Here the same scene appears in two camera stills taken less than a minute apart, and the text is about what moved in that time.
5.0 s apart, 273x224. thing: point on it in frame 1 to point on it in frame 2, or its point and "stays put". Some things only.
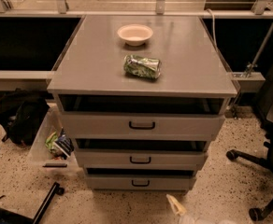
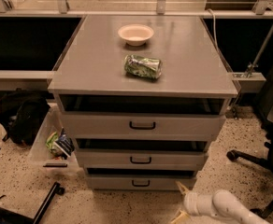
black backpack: [20, 114] stays put
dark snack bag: [64, 144] stays put
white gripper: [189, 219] to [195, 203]
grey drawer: [140, 183] stays put
